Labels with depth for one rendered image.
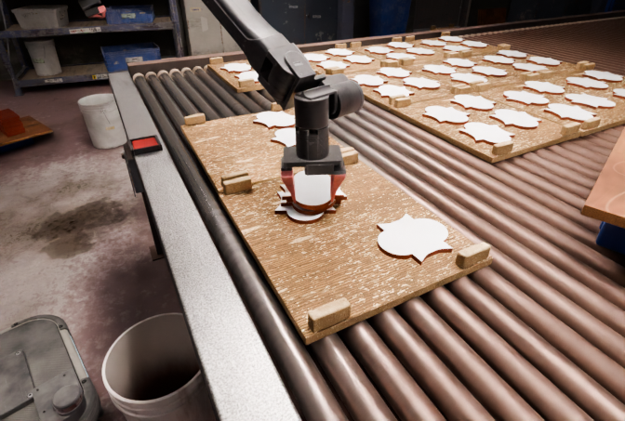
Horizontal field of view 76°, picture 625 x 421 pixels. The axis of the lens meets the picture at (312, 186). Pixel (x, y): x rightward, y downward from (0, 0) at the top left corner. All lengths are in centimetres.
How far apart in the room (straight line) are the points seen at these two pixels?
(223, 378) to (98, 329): 147
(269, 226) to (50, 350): 108
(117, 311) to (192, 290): 138
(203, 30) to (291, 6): 118
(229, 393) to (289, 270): 20
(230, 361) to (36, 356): 115
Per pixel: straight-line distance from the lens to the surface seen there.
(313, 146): 67
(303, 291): 62
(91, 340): 197
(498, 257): 77
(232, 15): 74
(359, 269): 66
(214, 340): 60
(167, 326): 146
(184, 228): 81
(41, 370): 162
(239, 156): 101
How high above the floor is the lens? 138
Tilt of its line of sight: 31 degrees down
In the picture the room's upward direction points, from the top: straight up
